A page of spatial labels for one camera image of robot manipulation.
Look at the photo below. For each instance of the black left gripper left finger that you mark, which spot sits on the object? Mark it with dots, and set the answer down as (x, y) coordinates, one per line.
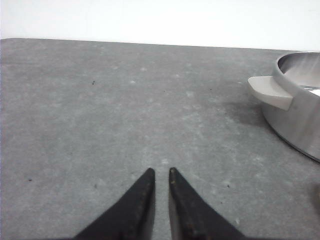
(131, 217)

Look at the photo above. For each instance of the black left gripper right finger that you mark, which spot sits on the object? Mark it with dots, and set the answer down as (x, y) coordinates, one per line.
(191, 218)

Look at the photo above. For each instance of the stainless steel steamer pot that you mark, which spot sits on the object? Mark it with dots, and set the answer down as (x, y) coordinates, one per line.
(290, 99)

